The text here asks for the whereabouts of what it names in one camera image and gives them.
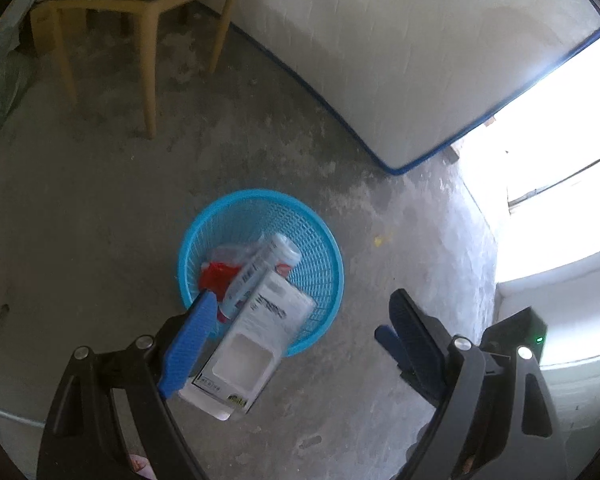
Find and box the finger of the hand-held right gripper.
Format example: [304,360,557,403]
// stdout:
[374,325,440,409]

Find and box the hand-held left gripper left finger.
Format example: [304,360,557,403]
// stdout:
[36,290,218,480]

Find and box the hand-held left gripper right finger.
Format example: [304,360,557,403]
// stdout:
[389,289,568,480]

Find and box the long black and white box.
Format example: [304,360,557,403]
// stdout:
[177,269,316,422]

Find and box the red snack packet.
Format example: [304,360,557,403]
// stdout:
[200,259,242,322]

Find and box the strawberry milk bottle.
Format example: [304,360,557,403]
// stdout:
[220,232,302,322]

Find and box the blue plastic waste basket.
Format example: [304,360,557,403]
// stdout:
[177,189,344,358]

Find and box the pink slipper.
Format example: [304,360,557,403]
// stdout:
[129,452,154,480]

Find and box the white mattress with blue edge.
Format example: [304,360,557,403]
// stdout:
[230,0,600,176]

